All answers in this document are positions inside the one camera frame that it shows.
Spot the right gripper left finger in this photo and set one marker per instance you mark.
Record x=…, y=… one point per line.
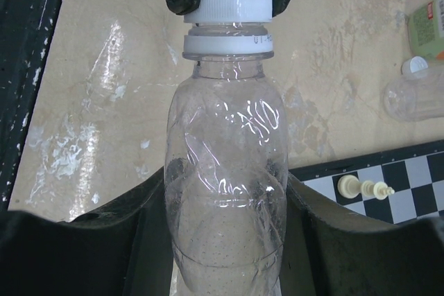
x=120, y=248

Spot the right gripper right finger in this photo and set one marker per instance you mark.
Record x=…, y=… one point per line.
x=331, y=250

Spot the white crushed bottle cap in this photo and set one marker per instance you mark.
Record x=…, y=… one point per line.
x=226, y=11

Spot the clear crushed bottle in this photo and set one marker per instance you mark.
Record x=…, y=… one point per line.
x=226, y=166

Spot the grapefruit tea bottle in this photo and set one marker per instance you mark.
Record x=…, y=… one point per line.
x=425, y=30

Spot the clear slim bottle white cap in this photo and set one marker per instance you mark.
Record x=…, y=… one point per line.
x=415, y=97

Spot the white chess piece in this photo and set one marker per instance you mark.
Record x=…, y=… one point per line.
x=350, y=187

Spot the chessboard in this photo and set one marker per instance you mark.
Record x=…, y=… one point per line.
x=415, y=173

